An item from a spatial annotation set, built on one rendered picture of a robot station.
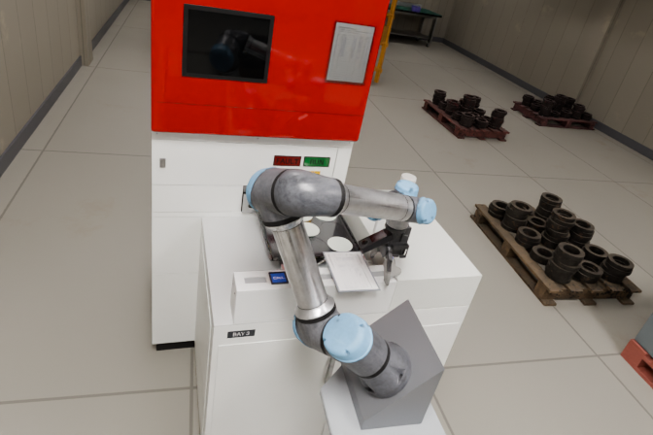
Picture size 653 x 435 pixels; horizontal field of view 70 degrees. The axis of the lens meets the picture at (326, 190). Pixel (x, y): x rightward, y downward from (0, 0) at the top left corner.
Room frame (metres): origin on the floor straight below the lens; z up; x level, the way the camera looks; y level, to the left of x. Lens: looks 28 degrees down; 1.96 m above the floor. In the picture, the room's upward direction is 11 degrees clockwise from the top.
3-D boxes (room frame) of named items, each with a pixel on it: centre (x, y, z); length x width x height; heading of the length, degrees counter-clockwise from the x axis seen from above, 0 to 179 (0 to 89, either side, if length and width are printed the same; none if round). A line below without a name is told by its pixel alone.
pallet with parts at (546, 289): (3.26, -1.82, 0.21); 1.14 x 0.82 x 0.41; 19
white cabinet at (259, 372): (1.53, -0.07, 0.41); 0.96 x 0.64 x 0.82; 112
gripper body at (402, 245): (1.33, -0.26, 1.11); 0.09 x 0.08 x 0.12; 112
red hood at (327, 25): (2.03, 0.42, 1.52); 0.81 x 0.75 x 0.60; 112
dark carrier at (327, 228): (1.60, 0.05, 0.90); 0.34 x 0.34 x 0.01; 22
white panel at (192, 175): (1.74, 0.31, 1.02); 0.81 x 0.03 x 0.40; 112
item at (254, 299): (1.24, -0.03, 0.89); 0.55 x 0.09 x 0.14; 112
